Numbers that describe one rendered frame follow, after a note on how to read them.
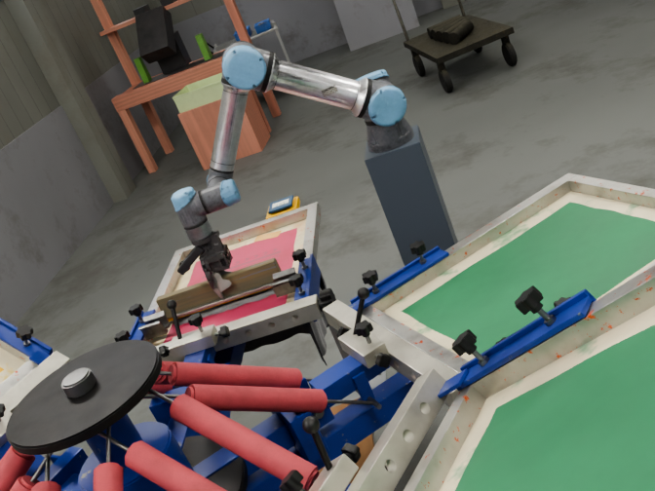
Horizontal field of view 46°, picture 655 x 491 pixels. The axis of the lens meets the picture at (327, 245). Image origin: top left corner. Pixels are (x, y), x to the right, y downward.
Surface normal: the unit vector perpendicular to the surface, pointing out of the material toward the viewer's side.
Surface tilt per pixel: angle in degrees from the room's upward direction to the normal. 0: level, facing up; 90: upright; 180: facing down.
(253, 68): 85
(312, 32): 90
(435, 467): 58
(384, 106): 94
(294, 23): 90
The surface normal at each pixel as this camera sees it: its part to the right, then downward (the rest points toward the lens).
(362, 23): -0.15, 0.26
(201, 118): -0.12, 0.46
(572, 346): -0.49, 0.53
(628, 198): -0.82, 0.48
